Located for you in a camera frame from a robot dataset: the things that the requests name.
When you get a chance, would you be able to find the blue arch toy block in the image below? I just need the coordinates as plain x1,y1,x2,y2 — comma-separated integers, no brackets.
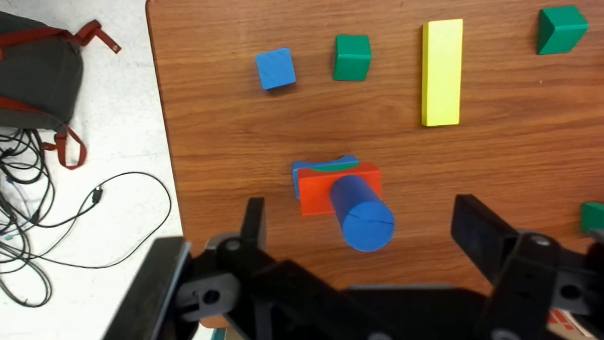
291,153,362,202

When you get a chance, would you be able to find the green arch toy block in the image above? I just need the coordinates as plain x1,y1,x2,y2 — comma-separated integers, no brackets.
578,200,604,238

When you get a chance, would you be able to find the orange toy block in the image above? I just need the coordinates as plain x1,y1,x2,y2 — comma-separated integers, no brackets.
296,162,385,219

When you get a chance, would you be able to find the dark backpack with red straps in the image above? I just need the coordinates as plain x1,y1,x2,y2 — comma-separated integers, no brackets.
0,9,123,172

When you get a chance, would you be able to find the tangle of black cables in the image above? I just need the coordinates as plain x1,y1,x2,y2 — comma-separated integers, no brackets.
0,124,175,310

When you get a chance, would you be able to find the long yellow toy block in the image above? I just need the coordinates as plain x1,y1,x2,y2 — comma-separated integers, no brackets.
419,17,466,128

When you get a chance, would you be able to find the blue plastic cylinder rod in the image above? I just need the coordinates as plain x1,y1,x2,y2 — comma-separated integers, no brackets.
328,174,398,255

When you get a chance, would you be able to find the blue toy cube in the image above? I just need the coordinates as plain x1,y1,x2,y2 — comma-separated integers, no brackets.
253,47,298,92

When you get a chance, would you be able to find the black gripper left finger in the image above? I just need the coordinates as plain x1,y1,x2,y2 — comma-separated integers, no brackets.
240,196,266,251

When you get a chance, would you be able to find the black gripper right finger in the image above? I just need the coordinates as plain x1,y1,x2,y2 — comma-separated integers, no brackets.
449,192,521,285

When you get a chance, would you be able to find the green toy cube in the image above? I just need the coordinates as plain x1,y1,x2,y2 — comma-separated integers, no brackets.
330,32,374,83
534,4,591,56

